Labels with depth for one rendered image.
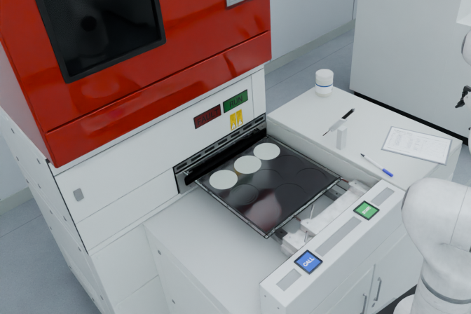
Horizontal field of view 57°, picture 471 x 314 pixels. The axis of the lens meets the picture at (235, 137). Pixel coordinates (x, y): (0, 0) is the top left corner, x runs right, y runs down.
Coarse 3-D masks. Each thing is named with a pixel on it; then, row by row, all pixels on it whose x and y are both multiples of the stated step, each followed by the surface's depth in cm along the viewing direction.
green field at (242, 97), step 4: (244, 92) 159; (236, 96) 157; (240, 96) 158; (244, 96) 160; (228, 100) 155; (232, 100) 156; (236, 100) 158; (240, 100) 159; (244, 100) 161; (224, 104) 155; (228, 104) 156; (232, 104) 157; (236, 104) 159; (224, 108) 155; (228, 108) 157
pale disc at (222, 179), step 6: (216, 174) 157; (222, 174) 157; (228, 174) 157; (234, 174) 157; (210, 180) 155; (216, 180) 155; (222, 180) 154; (228, 180) 154; (234, 180) 154; (216, 186) 152; (222, 186) 152; (228, 186) 152
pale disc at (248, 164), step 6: (246, 156) 164; (252, 156) 163; (240, 162) 161; (246, 162) 161; (252, 162) 161; (258, 162) 160; (240, 168) 159; (246, 168) 158; (252, 168) 158; (258, 168) 158
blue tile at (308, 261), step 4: (304, 256) 118; (308, 256) 118; (312, 256) 118; (300, 260) 117; (304, 260) 117; (308, 260) 117; (312, 260) 117; (316, 260) 117; (300, 264) 116; (304, 264) 116; (308, 264) 116; (312, 264) 116; (316, 264) 116; (308, 268) 115; (312, 268) 115
